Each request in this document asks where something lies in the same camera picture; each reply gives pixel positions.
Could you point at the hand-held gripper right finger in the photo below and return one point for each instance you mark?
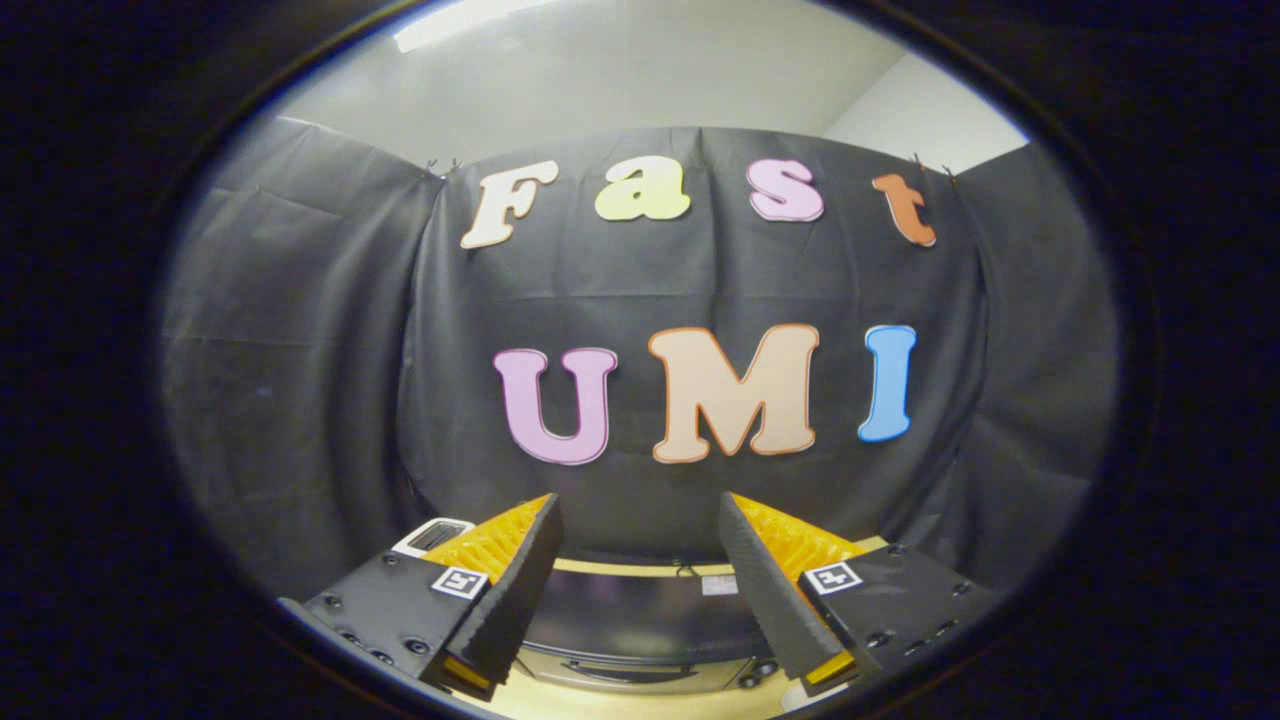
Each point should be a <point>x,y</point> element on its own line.
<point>760,590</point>

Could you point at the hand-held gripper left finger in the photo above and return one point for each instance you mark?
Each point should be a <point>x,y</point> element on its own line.
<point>520,590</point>

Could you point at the black toaster oven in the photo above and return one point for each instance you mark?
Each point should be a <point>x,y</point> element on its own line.
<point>640,615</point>

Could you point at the white plastic box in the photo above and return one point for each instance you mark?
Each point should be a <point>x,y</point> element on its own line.
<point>432,535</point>

